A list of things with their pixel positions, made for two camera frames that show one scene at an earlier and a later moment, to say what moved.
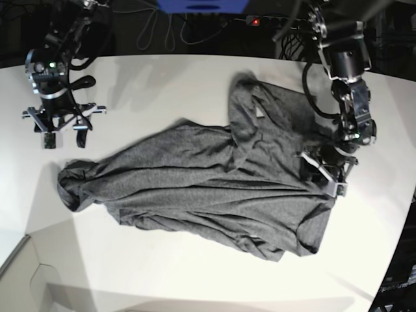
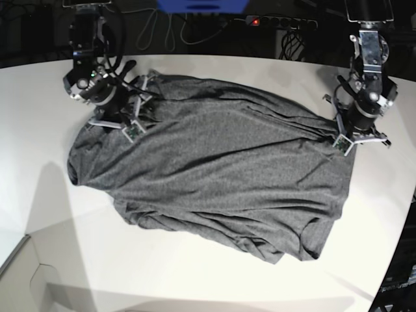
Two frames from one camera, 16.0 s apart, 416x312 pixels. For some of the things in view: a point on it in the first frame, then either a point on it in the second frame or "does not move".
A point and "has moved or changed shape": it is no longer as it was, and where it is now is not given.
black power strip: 276,22 does not move
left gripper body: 49,73 to 117,97
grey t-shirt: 246,184 has moved or changed shape
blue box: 202,6 does not move
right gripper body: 328,168 to 359,104
